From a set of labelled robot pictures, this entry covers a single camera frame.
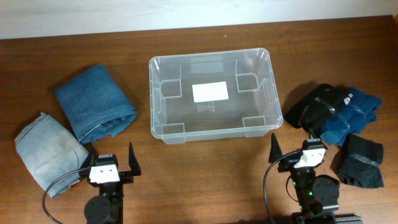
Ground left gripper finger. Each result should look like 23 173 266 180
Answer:
81 147 98 168
129 142 141 176

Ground black garment with tape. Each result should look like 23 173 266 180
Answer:
284 83 351 131

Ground small black garment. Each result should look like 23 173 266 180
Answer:
336 134 384 189

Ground navy blue garment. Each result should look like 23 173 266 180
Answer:
319 87 382 146

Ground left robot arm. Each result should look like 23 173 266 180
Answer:
79 144 141 224

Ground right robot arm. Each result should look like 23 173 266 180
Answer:
263 134 363 224

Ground light blue folded jeans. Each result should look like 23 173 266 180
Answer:
14 113 88 198

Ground dark blue folded jeans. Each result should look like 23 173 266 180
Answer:
54 65 137 145

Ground clear plastic storage bin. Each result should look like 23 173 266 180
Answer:
149 48 284 144

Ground white label in bin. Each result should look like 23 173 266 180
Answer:
192 82 229 103

